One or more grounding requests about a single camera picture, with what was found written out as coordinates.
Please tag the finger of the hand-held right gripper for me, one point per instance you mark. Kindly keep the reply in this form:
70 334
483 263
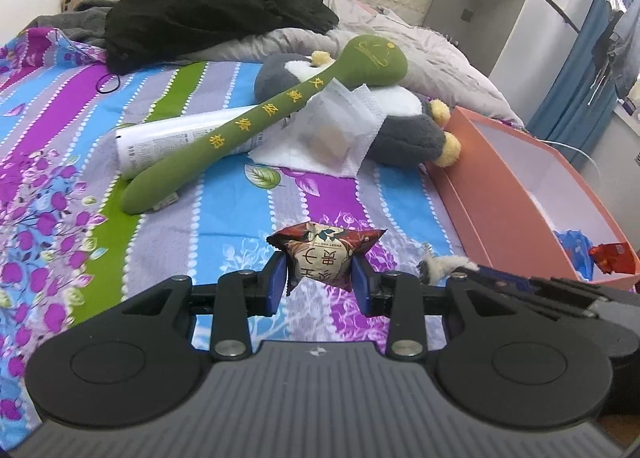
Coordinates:
505 275
555 308

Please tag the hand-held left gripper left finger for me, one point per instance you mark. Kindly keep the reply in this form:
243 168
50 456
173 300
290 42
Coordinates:
279 283

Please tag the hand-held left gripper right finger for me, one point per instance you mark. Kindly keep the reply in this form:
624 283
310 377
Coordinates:
360 288

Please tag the brown red snack packet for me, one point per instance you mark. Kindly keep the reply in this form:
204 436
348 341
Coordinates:
325 253

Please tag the blue plastic snack bag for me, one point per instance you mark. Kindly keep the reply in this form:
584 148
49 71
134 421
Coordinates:
575 248

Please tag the red foil packet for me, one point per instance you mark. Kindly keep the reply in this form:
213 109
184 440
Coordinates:
612 258

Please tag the pink cardboard box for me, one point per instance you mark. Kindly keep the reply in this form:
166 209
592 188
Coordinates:
480 198

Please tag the translucent white packet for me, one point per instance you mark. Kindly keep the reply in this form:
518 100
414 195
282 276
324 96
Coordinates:
310 151

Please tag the green plush massage hammer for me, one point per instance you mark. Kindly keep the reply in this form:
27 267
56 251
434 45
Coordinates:
250 133

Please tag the grey penguin plush toy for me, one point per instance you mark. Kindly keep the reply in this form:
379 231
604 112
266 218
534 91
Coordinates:
405 133

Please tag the white tube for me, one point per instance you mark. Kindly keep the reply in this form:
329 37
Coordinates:
165 138

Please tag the blue curtain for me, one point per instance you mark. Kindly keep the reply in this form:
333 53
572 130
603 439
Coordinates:
565 88

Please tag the purple box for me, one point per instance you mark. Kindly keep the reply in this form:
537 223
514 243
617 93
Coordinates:
631 103

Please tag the striped floral bed sheet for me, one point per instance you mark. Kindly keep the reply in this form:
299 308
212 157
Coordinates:
75 188

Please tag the grey quilt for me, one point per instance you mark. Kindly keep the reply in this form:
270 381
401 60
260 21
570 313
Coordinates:
440 58

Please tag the hanging denim jacket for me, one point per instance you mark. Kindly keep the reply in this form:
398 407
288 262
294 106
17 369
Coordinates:
625 53

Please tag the black curtain rod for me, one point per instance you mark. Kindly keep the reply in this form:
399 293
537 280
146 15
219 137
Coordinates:
555 6

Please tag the black garment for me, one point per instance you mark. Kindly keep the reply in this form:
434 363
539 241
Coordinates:
200 3

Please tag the black wall switch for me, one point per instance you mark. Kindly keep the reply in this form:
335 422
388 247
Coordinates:
468 14

